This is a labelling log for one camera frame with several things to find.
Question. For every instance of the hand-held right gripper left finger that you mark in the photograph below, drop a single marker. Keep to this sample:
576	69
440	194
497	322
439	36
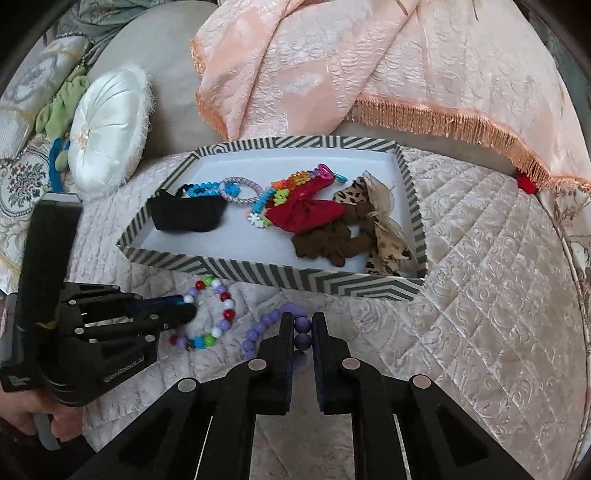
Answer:
290	337

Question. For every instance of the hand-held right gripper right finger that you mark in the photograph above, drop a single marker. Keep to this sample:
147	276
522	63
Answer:
317	337

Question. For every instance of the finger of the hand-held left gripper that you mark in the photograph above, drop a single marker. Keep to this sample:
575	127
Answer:
157	302
175	316

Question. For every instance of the brown scrunchie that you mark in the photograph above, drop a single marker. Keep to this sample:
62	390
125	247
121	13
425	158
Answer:
323	247

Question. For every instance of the black cloth headband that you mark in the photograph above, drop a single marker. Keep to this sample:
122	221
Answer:
184	214

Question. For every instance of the white box with striped rim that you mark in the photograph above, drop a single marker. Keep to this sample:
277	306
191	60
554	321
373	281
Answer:
258	249

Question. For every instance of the leopard print bow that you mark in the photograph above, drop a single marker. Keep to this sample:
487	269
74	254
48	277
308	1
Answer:
388	249

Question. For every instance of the red fabric bow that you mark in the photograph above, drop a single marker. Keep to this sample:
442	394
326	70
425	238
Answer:
304	212

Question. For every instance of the person's left hand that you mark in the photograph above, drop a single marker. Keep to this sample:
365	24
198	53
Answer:
27	415

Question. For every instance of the floral embroidered cushion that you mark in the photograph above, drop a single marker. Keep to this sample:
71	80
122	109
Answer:
23	184

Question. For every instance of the white round satin pillow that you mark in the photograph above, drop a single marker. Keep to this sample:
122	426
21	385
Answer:
108	129

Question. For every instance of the green scrunchie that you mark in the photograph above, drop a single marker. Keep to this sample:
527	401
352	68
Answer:
62	110

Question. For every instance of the cream quilted blanket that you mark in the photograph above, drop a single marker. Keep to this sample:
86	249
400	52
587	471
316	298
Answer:
485	286

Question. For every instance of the beige upholstered cushion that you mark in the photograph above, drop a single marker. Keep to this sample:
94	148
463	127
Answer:
175	69

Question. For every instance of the teal patterned fabric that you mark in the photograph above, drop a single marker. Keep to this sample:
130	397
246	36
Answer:
101	14

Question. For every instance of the small red item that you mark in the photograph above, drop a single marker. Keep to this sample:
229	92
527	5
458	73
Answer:
526	182

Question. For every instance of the beige floral bedspread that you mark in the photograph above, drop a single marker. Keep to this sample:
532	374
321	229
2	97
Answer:
572	230

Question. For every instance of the peach fringed blanket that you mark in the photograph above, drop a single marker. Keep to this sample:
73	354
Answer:
392	60

